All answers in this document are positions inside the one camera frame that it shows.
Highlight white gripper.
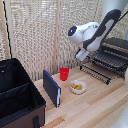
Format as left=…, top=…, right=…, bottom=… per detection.
left=75, top=48, right=91, bottom=62

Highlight red plastic cup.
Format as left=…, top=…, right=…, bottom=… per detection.
left=59, top=67, right=70, bottom=82

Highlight black toaster oven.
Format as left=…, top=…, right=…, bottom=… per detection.
left=89, top=37, right=128, bottom=80

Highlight yellow food pieces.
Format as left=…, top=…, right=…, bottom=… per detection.
left=70, top=82, right=84, bottom=91

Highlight light wooden pole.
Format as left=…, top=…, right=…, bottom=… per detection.
left=52, top=0, right=65, bottom=74

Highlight white bowl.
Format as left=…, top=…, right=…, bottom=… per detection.
left=69, top=79, right=88, bottom=95

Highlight dark blue book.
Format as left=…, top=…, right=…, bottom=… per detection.
left=42, top=69, right=62, bottom=108

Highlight beige bamboo blind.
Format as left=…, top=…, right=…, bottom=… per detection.
left=0, top=0, right=128, bottom=83

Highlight black fabric storage case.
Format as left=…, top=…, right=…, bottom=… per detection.
left=0, top=58, right=47, bottom=128

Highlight thin black vertical strip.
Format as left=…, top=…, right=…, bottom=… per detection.
left=2, top=0, right=13, bottom=60

